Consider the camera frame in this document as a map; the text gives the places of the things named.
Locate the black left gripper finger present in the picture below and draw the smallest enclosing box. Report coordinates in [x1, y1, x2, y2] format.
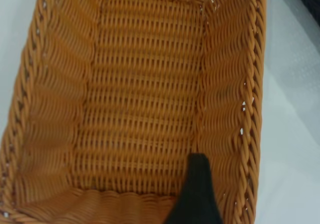
[163, 153, 224, 224]

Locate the orange-brown wicker basket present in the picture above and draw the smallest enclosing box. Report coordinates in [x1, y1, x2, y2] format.
[0, 0, 270, 224]

